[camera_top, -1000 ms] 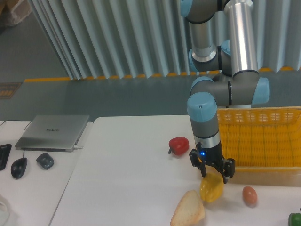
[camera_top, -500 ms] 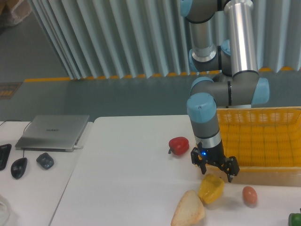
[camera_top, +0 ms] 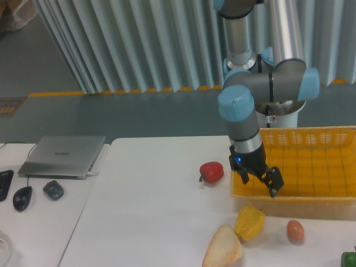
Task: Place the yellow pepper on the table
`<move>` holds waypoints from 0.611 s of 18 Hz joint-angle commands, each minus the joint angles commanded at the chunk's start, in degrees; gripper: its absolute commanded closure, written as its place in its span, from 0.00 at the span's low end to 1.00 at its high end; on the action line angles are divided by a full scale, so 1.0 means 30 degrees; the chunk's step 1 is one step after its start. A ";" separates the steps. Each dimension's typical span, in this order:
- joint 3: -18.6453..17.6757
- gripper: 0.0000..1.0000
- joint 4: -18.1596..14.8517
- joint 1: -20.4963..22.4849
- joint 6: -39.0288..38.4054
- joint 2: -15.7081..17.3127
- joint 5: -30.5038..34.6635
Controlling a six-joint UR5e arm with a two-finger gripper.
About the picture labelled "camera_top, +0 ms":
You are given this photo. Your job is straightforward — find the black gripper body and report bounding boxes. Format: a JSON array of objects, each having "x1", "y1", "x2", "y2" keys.
[{"x1": 229, "y1": 144, "x2": 268, "y2": 176}]

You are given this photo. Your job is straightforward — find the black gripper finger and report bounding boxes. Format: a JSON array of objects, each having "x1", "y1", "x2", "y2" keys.
[
  {"x1": 236, "y1": 167, "x2": 249, "y2": 184},
  {"x1": 257, "y1": 167, "x2": 284, "y2": 197}
]

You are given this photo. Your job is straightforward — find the yellow bell pepper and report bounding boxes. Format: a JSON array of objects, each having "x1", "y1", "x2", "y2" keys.
[{"x1": 234, "y1": 205, "x2": 266, "y2": 241}]

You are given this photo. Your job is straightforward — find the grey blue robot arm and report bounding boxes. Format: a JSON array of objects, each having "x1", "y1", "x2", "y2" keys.
[{"x1": 214, "y1": 1, "x2": 320, "y2": 197}]

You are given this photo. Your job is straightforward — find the red bell pepper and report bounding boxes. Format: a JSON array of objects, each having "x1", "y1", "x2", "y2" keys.
[{"x1": 199, "y1": 161, "x2": 224, "y2": 184}]

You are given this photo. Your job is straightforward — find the green pepper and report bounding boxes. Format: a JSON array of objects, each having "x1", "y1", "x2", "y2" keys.
[{"x1": 340, "y1": 251, "x2": 356, "y2": 267}]

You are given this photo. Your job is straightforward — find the yellow plastic basket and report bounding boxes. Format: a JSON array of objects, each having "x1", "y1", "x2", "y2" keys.
[{"x1": 230, "y1": 126, "x2": 355, "y2": 203}]

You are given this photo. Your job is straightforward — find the brown egg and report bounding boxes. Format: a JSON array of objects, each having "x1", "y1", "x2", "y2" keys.
[{"x1": 286, "y1": 220, "x2": 305, "y2": 243}]

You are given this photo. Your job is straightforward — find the slice of bread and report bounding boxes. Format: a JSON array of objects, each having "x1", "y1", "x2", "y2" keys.
[{"x1": 201, "y1": 224, "x2": 243, "y2": 266}]

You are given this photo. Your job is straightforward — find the silver laptop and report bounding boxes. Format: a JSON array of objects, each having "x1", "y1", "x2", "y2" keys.
[{"x1": 18, "y1": 136, "x2": 106, "y2": 180}]

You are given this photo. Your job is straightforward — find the dark grey small device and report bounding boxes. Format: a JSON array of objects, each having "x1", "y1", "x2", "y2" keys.
[{"x1": 43, "y1": 180, "x2": 64, "y2": 201}]

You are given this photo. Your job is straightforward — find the black computer mouse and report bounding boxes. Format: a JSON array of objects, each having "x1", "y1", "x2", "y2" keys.
[{"x1": 12, "y1": 186, "x2": 33, "y2": 212}]

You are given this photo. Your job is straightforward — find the black keyboard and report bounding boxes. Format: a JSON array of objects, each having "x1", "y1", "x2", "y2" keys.
[{"x1": 0, "y1": 170, "x2": 14, "y2": 202}]

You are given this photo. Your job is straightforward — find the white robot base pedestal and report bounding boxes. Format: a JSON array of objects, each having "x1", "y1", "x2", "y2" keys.
[{"x1": 255, "y1": 100, "x2": 306, "y2": 128}]

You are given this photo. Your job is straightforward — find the black mouse cable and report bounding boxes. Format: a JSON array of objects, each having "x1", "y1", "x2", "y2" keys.
[{"x1": 0, "y1": 141, "x2": 38, "y2": 187}]

